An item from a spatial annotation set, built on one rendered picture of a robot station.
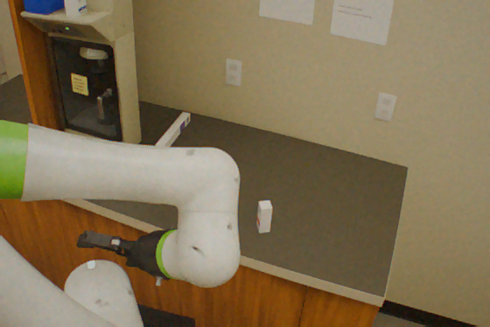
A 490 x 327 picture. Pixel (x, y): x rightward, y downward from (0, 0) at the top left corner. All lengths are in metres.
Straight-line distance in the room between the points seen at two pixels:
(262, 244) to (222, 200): 0.69
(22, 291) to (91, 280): 0.28
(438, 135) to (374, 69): 0.36
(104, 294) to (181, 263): 0.17
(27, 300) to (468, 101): 1.56
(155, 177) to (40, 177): 0.18
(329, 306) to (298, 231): 0.26
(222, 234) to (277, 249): 0.68
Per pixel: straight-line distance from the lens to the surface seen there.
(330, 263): 1.39
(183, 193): 0.73
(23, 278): 0.61
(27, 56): 1.81
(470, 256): 2.21
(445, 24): 1.67
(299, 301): 1.49
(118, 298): 0.83
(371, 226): 1.55
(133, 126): 1.80
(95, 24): 1.49
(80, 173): 0.68
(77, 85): 1.77
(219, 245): 0.73
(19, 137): 0.67
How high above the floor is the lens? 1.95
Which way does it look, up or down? 36 degrees down
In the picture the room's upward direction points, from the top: 3 degrees clockwise
